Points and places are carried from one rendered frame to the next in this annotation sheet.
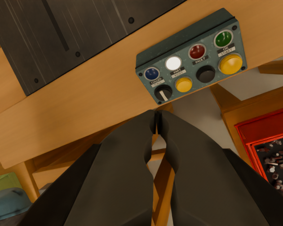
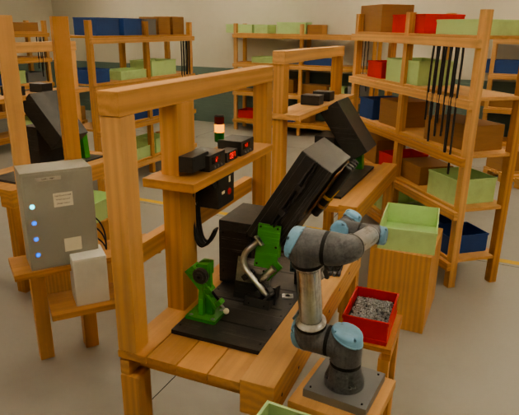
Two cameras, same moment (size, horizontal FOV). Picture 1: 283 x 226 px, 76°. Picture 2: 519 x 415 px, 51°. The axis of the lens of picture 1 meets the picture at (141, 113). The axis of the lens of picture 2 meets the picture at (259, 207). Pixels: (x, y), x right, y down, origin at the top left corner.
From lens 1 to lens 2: 2.41 m
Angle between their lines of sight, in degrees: 93
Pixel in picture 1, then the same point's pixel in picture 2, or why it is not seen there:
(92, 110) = not seen: hidden behind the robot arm
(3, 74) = (236, 358)
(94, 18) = (268, 320)
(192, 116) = not seen: outside the picture
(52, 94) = (272, 343)
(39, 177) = (295, 397)
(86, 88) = (284, 334)
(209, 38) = not seen: hidden behind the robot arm
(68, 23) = (259, 325)
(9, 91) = (244, 361)
